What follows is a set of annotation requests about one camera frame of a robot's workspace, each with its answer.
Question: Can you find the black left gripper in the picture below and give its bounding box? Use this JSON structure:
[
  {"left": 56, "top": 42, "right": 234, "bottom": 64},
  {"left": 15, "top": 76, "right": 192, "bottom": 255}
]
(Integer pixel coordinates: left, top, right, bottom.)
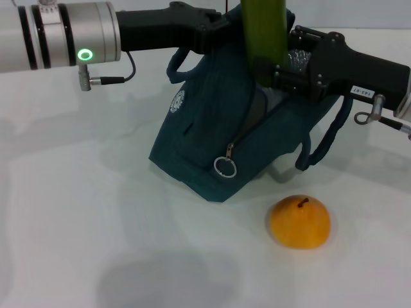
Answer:
[{"left": 115, "top": 1, "right": 231, "bottom": 56}]

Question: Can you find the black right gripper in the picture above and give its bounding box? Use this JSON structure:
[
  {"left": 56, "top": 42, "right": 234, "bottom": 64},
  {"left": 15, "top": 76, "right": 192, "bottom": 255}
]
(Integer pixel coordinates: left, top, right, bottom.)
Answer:
[{"left": 255, "top": 25, "right": 411, "bottom": 112}]

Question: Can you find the green cucumber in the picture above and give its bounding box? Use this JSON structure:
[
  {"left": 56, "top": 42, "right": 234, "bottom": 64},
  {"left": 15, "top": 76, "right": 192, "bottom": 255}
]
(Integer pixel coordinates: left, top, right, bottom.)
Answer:
[{"left": 240, "top": 0, "right": 288, "bottom": 88}]

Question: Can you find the dark teal fabric lunch bag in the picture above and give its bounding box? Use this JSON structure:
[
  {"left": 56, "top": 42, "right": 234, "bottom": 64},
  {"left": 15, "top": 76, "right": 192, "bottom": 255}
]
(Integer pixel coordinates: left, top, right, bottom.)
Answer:
[{"left": 148, "top": 3, "right": 354, "bottom": 203}]

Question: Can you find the orange pear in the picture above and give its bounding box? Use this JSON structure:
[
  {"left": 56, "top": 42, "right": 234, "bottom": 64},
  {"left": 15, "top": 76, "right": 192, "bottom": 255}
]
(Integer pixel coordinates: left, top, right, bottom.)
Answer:
[{"left": 269, "top": 194, "right": 331, "bottom": 250}]

